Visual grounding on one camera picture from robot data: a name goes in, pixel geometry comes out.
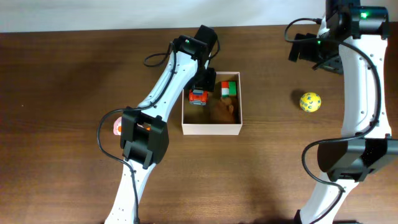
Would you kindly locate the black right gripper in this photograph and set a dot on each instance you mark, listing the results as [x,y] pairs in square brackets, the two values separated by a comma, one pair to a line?
[334,66]

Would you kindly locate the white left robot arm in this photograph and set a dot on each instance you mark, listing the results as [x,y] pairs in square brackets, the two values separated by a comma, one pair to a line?
[143,131]

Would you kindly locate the brown plush toy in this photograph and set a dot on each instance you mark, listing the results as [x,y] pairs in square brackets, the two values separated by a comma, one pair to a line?
[224,110]

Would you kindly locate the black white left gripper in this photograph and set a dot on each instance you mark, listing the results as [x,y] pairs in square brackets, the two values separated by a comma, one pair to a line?
[211,88]

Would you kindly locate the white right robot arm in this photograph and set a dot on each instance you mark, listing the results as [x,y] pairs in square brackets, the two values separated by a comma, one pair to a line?
[351,41]

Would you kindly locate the white pink duck toy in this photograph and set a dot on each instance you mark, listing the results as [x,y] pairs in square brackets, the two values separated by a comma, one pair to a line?
[117,127]

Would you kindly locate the red grey toy fire truck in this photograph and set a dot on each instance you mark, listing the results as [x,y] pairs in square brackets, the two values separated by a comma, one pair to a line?
[198,97]

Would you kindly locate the pink open cardboard box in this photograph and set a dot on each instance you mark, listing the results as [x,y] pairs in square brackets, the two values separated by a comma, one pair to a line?
[196,118]

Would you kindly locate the colourful two-by-two puzzle cube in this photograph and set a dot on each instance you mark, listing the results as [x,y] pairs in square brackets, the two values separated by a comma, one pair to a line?
[228,88]

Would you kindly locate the yellow ball with blue letters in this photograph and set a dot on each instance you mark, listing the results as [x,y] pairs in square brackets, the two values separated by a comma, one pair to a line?
[310,102]

